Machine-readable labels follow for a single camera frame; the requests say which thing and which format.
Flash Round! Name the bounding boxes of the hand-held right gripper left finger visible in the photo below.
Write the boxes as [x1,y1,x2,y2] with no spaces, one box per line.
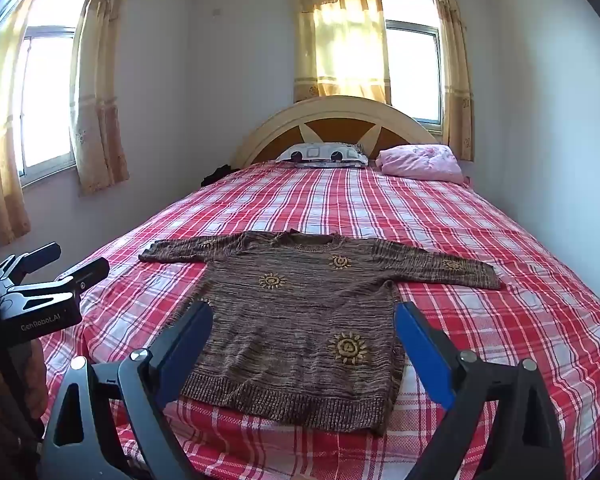
[42,301,215,480]

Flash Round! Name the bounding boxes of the cream wooden headboard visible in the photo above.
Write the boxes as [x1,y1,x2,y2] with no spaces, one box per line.
[231,96,440,171]

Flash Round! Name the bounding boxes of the dark cloth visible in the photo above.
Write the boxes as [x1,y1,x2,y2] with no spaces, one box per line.
[201,164,238,187]

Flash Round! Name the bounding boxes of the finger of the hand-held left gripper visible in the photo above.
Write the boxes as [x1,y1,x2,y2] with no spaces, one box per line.
[0,242,62,281]
[55,257,111,297]

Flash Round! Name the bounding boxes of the window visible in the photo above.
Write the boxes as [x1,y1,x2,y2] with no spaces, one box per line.
[17,0,90,189]
[379,0,444,134]

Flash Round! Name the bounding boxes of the pink pillow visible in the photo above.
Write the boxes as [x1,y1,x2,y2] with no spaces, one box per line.
[376,144,466,184]

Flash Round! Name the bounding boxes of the brown knitted sweater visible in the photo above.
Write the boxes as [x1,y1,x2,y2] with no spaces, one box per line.
[139,230,502,436]

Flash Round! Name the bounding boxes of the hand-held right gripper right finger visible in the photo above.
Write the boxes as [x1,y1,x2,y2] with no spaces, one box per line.
[394,301,568,480]

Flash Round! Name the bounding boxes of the red plaid bed sheet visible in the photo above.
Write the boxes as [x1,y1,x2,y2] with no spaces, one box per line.
[40,162,600,480]

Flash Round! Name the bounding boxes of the white patterned pillow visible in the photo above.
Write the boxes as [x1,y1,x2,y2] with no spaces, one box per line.
[275,142,370,169]

